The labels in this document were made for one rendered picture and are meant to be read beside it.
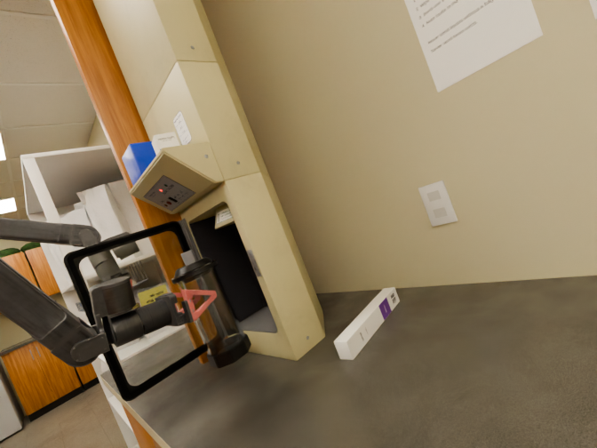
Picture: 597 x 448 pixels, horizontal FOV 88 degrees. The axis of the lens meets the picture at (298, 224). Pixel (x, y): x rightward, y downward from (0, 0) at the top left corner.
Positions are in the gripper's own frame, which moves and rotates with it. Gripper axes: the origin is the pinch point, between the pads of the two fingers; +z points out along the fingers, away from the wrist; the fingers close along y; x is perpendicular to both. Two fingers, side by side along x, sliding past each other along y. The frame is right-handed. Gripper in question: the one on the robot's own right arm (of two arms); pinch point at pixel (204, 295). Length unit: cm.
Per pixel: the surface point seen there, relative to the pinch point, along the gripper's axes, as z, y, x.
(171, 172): 0.6, -2.4, -29.9
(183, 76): 8, -9, -50
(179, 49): 8, -9, -57
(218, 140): 11.5, -8.7, -34.5
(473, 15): 51, -57, -40
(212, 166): 7.7, -8.6, -28.1
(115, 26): 5, 14, -80
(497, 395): 14, -52, 23
